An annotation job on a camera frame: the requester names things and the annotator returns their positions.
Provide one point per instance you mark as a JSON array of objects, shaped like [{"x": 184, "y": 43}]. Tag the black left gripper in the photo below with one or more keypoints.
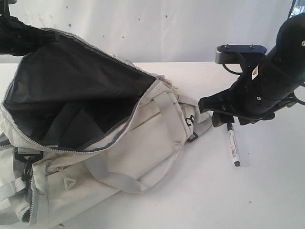
[{"x": 19, "y": 39}]

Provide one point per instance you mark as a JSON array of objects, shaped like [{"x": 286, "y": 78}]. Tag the black white marker pen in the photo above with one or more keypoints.
[{"x": 233, "y": 145}]

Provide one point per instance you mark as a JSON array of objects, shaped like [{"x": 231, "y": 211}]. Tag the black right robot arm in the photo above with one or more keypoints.
[{"x": 287, "y": 58}]

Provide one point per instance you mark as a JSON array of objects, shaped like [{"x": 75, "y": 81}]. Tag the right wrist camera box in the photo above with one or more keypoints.
[{"x": 229, "y": 54}]

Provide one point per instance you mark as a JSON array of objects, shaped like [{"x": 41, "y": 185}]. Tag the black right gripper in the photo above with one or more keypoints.
[{"x": 250, "y": 99}]

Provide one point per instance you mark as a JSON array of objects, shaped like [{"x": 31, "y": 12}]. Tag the white canvas duffel bag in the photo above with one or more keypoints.
[{"x": 78, "y": 125}]

